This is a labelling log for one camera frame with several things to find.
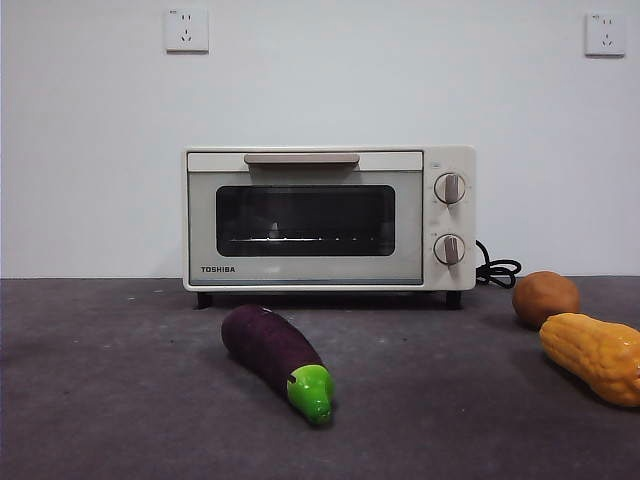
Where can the brown potato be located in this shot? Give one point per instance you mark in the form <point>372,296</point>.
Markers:
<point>542,297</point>

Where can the oven timer knob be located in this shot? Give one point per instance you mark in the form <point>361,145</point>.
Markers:
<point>449,249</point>

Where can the white Toshiba toaster oven body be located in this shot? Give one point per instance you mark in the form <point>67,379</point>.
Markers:
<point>450,220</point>

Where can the oven temperature knob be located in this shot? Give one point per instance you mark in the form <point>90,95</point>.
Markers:
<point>450,189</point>

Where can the purple eggplant with green stem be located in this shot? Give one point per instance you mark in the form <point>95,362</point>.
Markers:
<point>270,350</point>

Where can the yellow corn cob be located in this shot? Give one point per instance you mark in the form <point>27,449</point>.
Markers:
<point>595,357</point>

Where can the white wall socket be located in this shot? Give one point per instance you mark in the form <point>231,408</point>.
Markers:
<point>605,35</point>
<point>187,30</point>

